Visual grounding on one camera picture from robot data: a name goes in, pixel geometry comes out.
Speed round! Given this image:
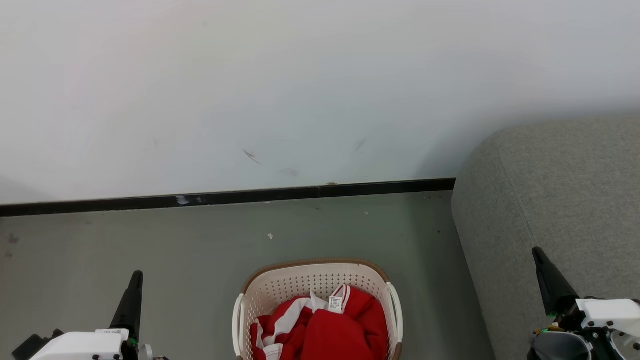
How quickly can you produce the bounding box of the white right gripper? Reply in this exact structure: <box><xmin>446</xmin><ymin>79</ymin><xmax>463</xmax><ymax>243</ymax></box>
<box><xmin>527</xmin><ymin>246</ymin><xmax>640</xmax><ymax>360</ymax></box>

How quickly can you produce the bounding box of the cream perforated plastic laundry basket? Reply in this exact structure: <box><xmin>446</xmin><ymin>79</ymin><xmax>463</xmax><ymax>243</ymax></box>
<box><xmin>231</xmin><ymin>257</ymin><xmax>404</xmax><ymax>360</ymax></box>

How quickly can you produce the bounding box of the black wall baseboard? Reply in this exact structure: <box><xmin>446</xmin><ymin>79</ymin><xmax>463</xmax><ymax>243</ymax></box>
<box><xmin>0</xmin><ymin>178</ymin><xmax>457</xmax><ymax>218</ymax></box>

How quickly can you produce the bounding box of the grey fabric sofa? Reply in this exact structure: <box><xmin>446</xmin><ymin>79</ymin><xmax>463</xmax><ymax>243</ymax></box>
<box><xmin>451</xmin><ymin>116</ymin><xmax>640</xmax><ymax>360</ymax></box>

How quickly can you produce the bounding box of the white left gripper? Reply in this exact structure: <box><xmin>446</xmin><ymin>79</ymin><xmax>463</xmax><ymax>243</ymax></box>
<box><xmin>11</xmin><ymin>270</ymin><xmax>168</xmax><ymax>360</ymax></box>

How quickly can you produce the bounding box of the red and white garment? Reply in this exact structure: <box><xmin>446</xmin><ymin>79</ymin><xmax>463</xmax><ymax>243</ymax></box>
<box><xmin>249</xmin><ymin>284</ymin><xmax>390</xmax><ymax>360</ymax></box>

